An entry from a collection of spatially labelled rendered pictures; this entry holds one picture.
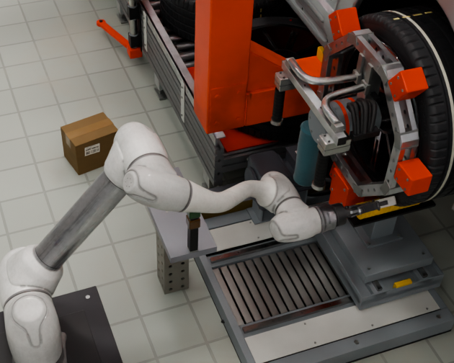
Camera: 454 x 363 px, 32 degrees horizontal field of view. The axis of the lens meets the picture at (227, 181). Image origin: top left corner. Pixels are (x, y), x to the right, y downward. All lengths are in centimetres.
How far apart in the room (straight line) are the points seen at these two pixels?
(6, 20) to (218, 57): 214
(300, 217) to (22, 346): 94
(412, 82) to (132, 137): 84
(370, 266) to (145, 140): 114
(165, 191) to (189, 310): 101
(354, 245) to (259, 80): 74
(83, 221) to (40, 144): 146
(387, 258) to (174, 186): 115
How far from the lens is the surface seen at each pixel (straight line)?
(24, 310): 243
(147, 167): 220
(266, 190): 257
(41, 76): 426
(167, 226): 278
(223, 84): 291
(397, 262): 308
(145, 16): 399
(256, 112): 306
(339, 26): 266
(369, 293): 306
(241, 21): 278
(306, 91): 253
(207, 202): 228
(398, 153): 246
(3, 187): 365
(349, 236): 312
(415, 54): 246
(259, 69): 295
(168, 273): 306
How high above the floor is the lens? 249
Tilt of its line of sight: 44 degrees down
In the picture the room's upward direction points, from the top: 3 degrees clockwise
